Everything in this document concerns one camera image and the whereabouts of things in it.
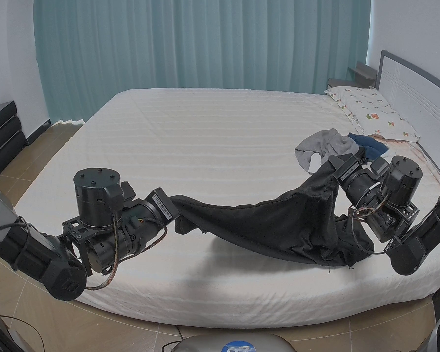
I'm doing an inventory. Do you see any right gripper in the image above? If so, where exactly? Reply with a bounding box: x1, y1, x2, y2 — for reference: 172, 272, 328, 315
329, 153, 384, 206

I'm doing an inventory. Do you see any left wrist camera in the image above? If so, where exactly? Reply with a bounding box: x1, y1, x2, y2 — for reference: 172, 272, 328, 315
112, 182, 137, 212

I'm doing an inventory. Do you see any black chest of drawers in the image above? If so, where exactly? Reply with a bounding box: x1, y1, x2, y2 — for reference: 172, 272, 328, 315
0, 101, 25, 180

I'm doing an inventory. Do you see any black cable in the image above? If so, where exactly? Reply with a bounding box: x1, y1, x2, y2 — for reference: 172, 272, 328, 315
348, 203, 387, 256
84, 219, 168, 292
162, 324, 186, 348

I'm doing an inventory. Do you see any pile of clothes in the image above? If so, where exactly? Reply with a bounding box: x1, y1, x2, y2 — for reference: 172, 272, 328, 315
294, 129, 391, 175

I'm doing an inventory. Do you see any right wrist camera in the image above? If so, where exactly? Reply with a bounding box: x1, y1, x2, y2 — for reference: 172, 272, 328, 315
370, 157, 390, 178

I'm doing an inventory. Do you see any blue-green curtain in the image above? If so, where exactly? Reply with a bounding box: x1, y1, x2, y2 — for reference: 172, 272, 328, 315
34, 0, 373, 125

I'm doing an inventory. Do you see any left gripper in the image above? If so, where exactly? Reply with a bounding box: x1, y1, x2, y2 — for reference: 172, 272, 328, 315
89, 188, 179, 273

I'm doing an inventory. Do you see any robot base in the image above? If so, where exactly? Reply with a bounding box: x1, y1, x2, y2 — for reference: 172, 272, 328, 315
176, 334, 292, 352

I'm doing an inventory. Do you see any bed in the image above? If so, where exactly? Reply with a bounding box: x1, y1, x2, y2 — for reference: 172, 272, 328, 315
13, 50, 440, 331

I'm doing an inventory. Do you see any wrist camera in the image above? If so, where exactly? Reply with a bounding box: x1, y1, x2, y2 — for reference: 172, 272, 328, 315
112, 182, 137, 212
370, 157, 390, 178

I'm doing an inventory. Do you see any white printed pillow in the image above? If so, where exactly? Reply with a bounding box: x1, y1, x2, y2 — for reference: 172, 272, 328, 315
324, 86, 420, 144

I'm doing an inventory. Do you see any black T-shirt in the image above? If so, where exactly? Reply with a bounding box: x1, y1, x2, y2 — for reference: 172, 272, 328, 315
168, 156, 375, 269

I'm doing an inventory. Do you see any grey bedside table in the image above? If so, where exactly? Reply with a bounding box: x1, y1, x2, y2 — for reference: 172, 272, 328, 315
327, 61, 378, 90

